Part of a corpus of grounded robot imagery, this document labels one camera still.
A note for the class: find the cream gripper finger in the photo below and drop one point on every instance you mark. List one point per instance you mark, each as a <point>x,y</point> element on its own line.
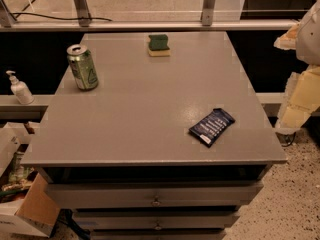
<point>301,99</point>
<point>287,41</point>

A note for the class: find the dark blue rxbar wrapper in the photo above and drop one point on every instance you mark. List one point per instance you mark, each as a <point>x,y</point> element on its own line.
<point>210,128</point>

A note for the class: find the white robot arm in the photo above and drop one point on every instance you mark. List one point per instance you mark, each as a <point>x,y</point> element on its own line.
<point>308,37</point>

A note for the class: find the green and yellow sponge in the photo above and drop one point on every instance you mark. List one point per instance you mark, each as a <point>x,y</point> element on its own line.
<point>158,45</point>

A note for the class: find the grey drawer cabinet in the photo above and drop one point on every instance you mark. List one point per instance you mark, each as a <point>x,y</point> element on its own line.
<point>121,156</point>

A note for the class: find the green soda can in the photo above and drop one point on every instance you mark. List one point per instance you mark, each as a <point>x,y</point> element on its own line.
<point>81,63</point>

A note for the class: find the white pump bottle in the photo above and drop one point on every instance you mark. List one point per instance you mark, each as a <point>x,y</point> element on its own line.
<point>20,89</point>

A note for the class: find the cardboard box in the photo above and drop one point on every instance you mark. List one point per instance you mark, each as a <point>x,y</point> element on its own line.
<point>25,208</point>

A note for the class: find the green bottle in box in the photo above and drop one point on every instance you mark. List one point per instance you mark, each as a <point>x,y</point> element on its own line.
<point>18,171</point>

